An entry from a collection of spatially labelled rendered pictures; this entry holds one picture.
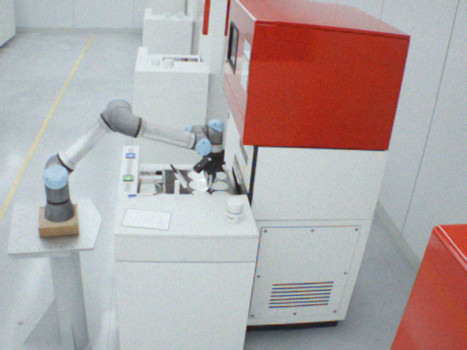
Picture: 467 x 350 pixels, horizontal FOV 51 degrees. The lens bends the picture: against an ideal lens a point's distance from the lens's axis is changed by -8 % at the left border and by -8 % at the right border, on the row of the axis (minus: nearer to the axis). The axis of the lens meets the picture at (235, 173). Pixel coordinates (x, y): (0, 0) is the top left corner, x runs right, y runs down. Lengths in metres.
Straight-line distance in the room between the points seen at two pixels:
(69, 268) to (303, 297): 1.32
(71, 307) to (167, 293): 0.61
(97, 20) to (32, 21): 1.32
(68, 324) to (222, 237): 1.07
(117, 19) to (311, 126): 8.32
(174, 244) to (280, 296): 0.94
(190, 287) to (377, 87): 1.27
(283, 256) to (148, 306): 0.79
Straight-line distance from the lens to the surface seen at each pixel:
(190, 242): 2.23
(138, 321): 2.53
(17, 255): 2.41
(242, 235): 2.25
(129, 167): 2.76
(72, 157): 2.50
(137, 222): 2.28
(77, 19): 10.58
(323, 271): 2.93
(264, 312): 3.04
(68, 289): 2.71
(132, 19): 10.48
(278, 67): 2.32
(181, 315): 2.50
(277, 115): 2.39
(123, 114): 2.32
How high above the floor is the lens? 2.20
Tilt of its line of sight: 27 degrees down
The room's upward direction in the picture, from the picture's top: 6 degrees clockwise
